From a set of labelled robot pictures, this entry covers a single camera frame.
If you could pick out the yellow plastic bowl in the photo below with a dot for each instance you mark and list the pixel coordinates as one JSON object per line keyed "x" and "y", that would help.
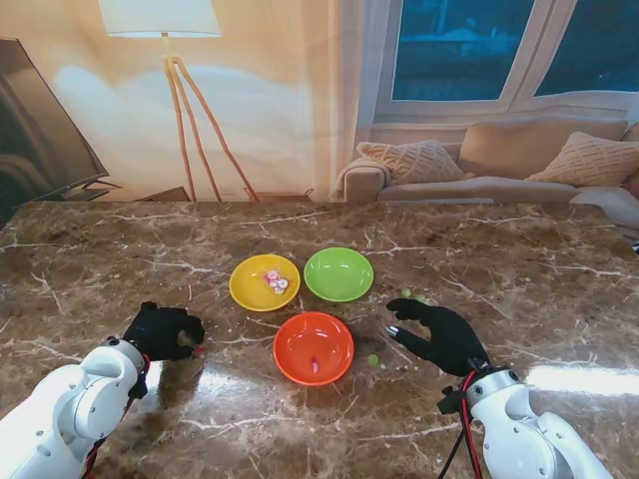
{"x": 249, "y": 289}

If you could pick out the tripod floor lamp white shade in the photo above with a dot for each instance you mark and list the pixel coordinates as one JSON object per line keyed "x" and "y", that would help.
{"x": 160, "y": 17}

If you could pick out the small pink candy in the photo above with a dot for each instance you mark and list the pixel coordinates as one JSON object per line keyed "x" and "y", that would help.
{"x": 315, "y": 365}
{"x": 198, "y": 351}

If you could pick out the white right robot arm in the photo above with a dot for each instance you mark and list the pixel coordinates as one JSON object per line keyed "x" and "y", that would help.
{"x": 509, "y": 419}

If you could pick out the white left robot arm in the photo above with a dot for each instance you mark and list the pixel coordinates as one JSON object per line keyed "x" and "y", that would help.
{"x": 85, "y": 389}

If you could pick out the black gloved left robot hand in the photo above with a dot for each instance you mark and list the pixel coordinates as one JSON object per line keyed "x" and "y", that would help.
{"x": 160, "y": 329}

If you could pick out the white framed window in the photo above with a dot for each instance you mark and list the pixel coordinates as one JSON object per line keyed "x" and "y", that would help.
{"x": 449, "y": 50}

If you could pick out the beige sofa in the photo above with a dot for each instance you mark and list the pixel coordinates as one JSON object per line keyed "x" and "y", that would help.
{"x": 524, "y": 144}

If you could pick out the green plastic bowl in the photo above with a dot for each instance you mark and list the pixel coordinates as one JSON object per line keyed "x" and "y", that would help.
{"x": 338, "y": 274}

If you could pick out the black flat television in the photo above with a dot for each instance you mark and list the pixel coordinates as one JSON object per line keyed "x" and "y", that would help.
{"x": 35, "y": 125}

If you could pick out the beige knit cushion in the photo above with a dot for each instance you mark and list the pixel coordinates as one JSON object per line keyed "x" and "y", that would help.
{"x": 409, "y": 160}
{"x": 584, "y": 159}

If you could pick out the orange plastic bowl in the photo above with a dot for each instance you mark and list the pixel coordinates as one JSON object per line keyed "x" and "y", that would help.
{"x": 309, "y": 339}

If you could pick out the pink white candies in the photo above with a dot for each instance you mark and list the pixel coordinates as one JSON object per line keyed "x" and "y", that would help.
{"x": 275, "y": 283}

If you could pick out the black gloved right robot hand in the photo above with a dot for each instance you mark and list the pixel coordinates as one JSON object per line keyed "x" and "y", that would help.
{"x": 454, "y": 341}

